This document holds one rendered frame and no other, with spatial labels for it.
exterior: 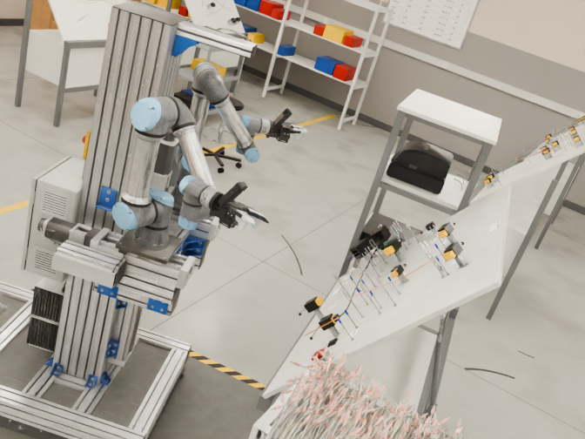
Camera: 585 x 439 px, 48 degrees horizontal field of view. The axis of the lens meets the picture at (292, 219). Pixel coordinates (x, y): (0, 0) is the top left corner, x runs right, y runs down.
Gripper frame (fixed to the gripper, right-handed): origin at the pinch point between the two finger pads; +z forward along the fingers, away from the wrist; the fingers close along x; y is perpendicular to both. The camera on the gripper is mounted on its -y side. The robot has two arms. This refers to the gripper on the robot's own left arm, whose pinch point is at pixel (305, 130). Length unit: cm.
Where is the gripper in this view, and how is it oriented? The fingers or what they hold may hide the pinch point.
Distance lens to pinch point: 343.9
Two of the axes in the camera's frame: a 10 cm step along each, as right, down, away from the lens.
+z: 9.2, 1.2, 3.8
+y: -3.1, 8.0, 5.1
